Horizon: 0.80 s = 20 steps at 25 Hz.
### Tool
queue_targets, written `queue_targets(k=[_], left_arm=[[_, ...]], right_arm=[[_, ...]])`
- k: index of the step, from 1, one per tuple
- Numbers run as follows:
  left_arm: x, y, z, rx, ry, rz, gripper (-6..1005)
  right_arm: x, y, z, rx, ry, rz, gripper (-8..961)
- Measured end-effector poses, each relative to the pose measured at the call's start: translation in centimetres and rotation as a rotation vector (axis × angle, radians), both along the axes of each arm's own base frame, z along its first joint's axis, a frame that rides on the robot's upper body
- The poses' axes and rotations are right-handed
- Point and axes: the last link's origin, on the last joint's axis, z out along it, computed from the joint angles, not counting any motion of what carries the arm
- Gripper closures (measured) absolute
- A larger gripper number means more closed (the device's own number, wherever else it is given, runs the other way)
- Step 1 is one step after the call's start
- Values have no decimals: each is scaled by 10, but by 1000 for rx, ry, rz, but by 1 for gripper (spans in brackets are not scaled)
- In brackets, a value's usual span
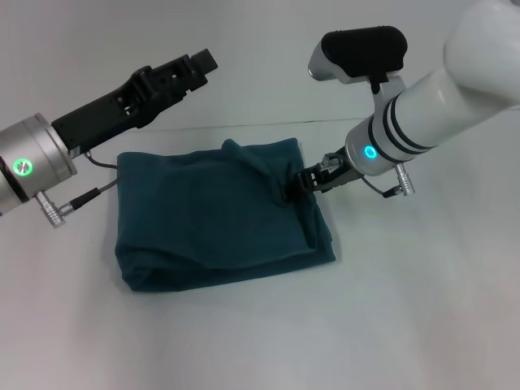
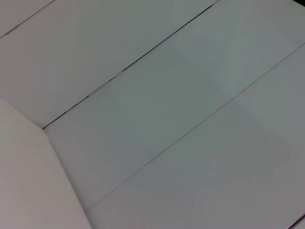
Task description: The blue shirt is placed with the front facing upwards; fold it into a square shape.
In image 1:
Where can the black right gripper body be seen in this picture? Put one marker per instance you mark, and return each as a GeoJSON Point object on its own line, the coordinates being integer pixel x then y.
{"type": "Point", "coordinates": [337, 174]}

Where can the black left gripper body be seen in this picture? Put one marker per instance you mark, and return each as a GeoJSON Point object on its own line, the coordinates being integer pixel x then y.
{"type": "Point", "coordinates": [105, 111]}

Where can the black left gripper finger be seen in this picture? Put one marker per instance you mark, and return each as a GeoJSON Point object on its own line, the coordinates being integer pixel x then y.
{"type": "Point", "coordinates": [191, 67]}
{"type": "Point", "coordinates": [174, 95]}

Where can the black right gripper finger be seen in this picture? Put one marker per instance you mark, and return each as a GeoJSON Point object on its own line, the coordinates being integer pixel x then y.
{"type": "Point", "coordinates": [298, 185]}

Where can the teal t-shirt with FREE print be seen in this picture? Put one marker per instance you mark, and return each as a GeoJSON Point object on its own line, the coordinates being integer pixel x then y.
{"type": "Point", "coordinates": [211, 211]}

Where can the silver camera mount bracket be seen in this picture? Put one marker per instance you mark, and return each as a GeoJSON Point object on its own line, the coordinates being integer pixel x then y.
{"type": "Point", "coordinates": [390, 91]}

